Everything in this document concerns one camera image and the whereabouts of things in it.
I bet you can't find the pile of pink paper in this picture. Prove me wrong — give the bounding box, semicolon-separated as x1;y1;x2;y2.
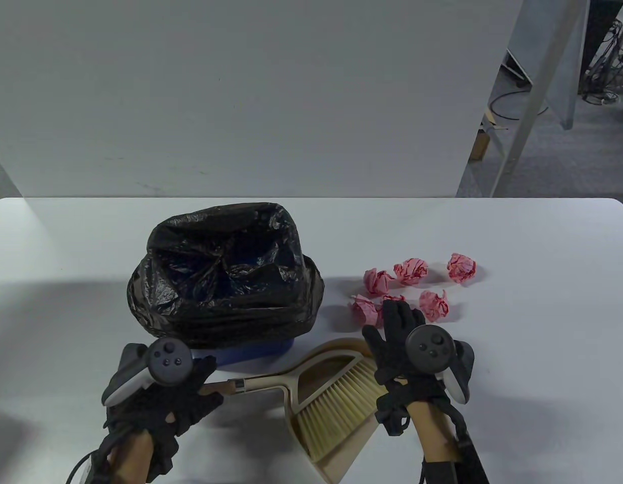
349;253;477;328

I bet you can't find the white partition board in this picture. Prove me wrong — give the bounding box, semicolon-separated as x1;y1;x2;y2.
0;0;524;198

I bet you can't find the person's right hand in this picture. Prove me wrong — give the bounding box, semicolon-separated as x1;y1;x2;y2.
362;300;466;437

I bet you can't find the black plastic trash bag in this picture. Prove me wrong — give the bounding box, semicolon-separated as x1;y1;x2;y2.
127;202;325;349

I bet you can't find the black looped floor cable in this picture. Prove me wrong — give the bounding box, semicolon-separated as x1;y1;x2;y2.
488;91;550;122

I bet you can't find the grey board panel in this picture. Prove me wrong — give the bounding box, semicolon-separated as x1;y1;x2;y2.
507;0;589;131

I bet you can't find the white table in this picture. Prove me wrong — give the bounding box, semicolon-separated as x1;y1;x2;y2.
0;198;623;484

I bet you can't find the person's right forearm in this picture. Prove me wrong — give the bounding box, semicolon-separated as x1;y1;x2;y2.
411;403;463;463

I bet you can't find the beige plastic dustpan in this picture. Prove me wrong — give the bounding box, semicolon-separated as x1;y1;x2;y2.
282;339;392;483

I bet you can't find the beige brush with wooden handle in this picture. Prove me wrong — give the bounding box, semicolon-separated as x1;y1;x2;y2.
198;351;387;449

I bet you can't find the tan wooden block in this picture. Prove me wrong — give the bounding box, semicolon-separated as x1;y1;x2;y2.
468;108;508;161

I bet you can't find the black wrist strap with sensor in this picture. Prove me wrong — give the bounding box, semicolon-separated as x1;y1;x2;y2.
67;444;112;484
420;403;491;484

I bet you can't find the person's left hand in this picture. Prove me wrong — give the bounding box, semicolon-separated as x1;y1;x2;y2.
102;344;224;482

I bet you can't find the dark grey tracking controller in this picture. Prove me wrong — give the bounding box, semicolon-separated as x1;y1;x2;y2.
102;338;195;406
405;325;476;404

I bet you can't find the bundle of black floor cables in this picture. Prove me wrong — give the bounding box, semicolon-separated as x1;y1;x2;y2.
579;5;623;106

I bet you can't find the grey metal stand leg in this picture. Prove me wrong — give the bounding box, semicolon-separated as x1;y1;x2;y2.
488;0;590;198

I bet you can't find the blue recycling bin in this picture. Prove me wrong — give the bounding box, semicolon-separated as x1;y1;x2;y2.
215;337;296;369

